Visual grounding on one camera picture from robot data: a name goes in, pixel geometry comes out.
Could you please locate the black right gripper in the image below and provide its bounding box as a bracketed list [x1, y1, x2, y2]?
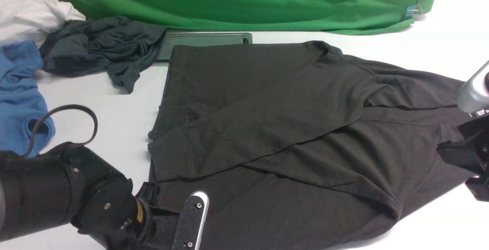
[436, 115, 489, 202]

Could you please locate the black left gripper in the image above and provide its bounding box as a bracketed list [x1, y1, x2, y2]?
[90, 181, 182, 250]

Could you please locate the gray long-sleeve top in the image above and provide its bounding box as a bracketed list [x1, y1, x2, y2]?
[148, 41, 471, 250]

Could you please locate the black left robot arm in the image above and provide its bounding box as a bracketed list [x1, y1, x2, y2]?
[1, 142, 178, 250]

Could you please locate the blue binder clip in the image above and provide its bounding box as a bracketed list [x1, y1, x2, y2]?
[405, 4, 423, 20]

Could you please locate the blue t-shirt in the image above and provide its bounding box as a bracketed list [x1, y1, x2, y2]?
[0, 40, 48, 155]

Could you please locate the dark gray crumpled garment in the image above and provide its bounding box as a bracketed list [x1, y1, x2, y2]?
[39, 16, 167, 94]

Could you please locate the white crumpled garment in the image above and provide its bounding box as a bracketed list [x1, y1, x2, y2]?
[0, 0, 86, 48]

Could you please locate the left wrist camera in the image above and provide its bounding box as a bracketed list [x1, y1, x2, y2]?
[171, 191, 209, 250]

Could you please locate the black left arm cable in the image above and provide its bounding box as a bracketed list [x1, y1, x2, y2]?
[23, 104, 98, 158]

